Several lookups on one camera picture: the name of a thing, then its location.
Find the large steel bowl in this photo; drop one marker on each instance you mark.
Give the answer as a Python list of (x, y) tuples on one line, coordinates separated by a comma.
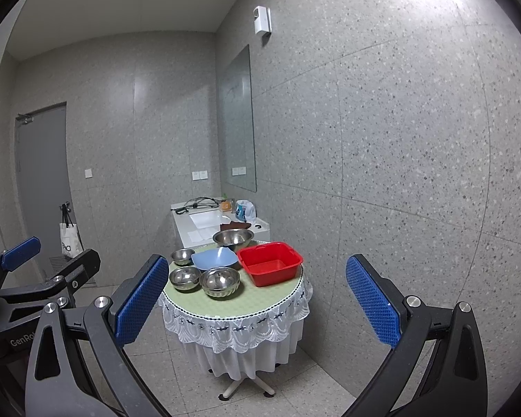
[(234, 239)]

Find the grey door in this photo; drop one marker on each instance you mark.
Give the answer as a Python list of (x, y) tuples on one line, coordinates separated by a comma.
[(42, 181)]

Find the orange bottle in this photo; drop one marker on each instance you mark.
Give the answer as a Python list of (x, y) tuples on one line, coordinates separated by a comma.
[(226, 206)]

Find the white table base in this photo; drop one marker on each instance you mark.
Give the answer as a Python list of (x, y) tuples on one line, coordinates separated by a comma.
[(246, 382)]

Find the ribbed steel bowl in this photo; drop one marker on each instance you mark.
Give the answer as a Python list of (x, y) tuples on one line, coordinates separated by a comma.
[(220, 282)]

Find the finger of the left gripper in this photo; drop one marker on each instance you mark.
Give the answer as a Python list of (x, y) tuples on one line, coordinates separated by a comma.
[(77, 272), (11, 259)]

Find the white wall box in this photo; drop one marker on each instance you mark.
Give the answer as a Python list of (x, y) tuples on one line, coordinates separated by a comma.
[(262, 20)]

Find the wall mirror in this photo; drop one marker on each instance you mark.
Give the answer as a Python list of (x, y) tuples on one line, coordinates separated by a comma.
[(236, 137)]

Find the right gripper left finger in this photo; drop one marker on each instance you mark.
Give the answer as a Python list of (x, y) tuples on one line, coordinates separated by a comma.
[(57, 382)]

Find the double wall socket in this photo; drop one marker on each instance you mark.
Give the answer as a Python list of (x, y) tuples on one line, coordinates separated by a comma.
[(200, 175)]

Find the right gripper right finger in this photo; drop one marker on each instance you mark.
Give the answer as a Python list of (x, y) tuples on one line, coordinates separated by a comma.
[(454, 382)]

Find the medium steel bowl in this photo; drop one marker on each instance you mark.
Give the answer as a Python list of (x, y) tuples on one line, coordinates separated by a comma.
[(185, 279)]

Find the small steel bowl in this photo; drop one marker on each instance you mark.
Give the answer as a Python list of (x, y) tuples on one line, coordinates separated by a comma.
[(183, 257)]

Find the blue white package bag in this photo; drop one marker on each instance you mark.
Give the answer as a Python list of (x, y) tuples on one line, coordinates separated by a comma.
[(245, 211)]

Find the white tote bag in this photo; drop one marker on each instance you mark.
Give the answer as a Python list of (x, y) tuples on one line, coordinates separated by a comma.
[(71, 241)]

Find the red plastic basin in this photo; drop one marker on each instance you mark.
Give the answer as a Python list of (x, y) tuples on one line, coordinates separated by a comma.
[(270, 263)]

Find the white sink counter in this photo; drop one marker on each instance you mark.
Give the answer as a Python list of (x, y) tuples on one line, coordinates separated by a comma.
[(197, 220)]

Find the round table green cloth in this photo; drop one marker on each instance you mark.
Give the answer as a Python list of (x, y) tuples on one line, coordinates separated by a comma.
[(252, 331)]

